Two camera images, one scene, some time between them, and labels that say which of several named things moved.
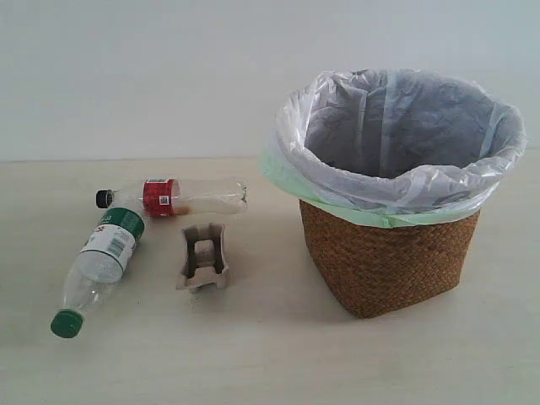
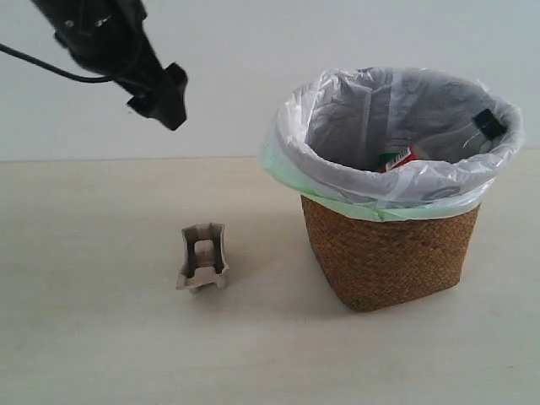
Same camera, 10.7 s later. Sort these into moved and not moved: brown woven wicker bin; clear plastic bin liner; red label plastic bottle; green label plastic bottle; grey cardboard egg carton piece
Moved: green label plastic bottle; red label plastic bottle
Not moved: grey cardboard egg carton piece; clear plastic bin liner; brown woven wicker bin
